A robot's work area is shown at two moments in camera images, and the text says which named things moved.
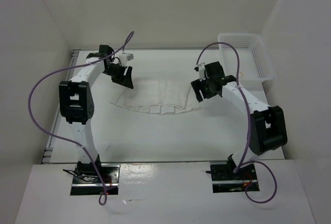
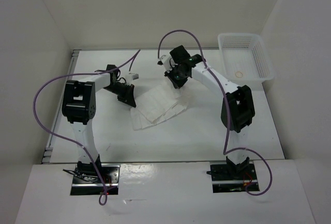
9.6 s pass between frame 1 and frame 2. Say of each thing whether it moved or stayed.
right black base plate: stayed
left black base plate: stayed
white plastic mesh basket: stayed
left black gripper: moved
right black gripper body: moved
